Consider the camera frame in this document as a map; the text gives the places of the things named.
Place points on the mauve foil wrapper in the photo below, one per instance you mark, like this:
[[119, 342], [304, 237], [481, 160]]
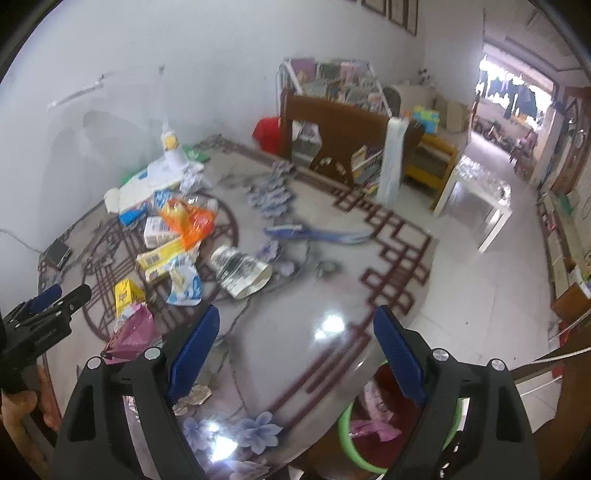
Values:
[[131, 334]]

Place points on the colourful toy box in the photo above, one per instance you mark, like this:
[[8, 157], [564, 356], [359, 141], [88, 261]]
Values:
[[427, 119]]

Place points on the blue white wrapper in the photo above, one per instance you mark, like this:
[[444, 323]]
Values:
[[184, 282]]

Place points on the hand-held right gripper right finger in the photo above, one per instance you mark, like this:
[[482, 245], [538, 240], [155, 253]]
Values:
[[399, 357]]

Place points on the dark carved wooden chair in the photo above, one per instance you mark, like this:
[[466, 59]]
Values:
[[572, 304]]

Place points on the small white carton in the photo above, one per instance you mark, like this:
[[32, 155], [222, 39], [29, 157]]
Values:
[[154, 230]]

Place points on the white bottle with yellow cap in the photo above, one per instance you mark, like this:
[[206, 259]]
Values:
[[170, 148]]

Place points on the round wall clock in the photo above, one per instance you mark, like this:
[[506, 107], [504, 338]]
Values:
[[579, 138]]

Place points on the orange plastic bag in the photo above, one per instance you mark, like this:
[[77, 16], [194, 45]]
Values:
[[191, 225]]

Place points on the clear plastic bottle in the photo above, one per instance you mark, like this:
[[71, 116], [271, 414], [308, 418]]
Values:
[[205, 203]]

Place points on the low television cabinet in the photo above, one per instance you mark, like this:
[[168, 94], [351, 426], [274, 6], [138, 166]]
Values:
[[556, 230]]

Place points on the crumpled white wrapper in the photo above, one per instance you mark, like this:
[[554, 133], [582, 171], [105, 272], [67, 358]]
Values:
[[191, 179]]

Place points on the blue white pack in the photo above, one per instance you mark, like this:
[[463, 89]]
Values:
[[136, 211]]

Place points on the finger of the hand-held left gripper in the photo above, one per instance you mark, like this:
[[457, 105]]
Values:
[[46, 296], [74, 299]]

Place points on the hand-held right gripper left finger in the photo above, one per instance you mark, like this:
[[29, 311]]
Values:
[[196, 355]]

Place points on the yellow snack packet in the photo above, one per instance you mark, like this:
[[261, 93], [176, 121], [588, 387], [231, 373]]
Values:
[[159, 259]]

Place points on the brown wooden chair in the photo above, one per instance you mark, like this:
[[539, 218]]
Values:
[[332, 129]]

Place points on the white flat box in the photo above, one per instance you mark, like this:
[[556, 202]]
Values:
[[157, 177]]

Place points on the small yellow box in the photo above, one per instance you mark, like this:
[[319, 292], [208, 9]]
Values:
[[125, 295]]

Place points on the white book rack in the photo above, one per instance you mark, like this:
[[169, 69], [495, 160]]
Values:
[[332, 78]]

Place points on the hanging laundry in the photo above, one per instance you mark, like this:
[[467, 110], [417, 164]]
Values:
[[508, 92]]

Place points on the green flat packet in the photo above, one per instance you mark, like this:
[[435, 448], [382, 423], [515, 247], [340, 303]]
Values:
[[194, 153]]

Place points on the person's left hand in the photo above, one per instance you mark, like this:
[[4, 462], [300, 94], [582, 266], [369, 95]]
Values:
[[16, 413]]

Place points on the white tissue roll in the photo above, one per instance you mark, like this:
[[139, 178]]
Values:
[[111, 201]]

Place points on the dark wall picture frame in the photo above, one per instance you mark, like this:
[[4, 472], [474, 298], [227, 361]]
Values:
[[411, 18], [395, 11], [374, 5]]

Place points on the red bin with green rim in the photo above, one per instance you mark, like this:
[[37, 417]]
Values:
[[344, 434]]

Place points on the small black device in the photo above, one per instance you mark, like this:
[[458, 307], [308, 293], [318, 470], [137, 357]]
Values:
[[57, 253]]

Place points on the floral printed table cover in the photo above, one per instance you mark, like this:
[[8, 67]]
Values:
[[300, 286]]

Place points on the red plastic bag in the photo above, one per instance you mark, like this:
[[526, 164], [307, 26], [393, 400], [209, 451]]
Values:
[[268, 131]]

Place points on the white side table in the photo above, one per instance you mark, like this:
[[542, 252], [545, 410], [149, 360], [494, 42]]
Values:
[[480, 203]]

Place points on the light pink wrapper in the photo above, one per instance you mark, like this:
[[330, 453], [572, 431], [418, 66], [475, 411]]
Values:
[[374, 429]]

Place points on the cardboard box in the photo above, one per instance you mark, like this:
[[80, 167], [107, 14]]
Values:
[[455, 115]]

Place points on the white rolled sheet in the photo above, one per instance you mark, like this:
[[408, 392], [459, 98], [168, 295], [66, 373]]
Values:
[[392, 159]]

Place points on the yellow wooden bench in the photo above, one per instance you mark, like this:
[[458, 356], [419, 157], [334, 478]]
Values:
[[431, 159]]

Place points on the colourful picture book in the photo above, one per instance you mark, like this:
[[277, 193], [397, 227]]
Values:
[[362, 160]]

